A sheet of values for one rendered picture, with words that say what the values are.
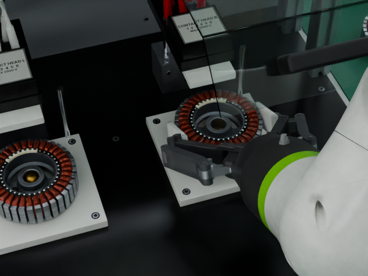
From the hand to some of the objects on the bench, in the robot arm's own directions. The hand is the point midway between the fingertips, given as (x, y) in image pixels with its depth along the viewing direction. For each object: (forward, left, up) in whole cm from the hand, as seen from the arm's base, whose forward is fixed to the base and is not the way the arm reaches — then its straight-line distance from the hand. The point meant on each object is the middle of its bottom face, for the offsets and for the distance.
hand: (218, 126), depth 101 cm
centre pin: (-2, +24, -5) cm, 24 cm away
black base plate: (+1, +12, -8) cm, 14 cm away
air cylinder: (+15, +2, -4) cm, 16 cm away
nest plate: (-2, +24, -6) cm, 25 cm away
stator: (-2, +24, -5) cm, 24 cm away
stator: (0, 0, -2) cm, 2 cm away
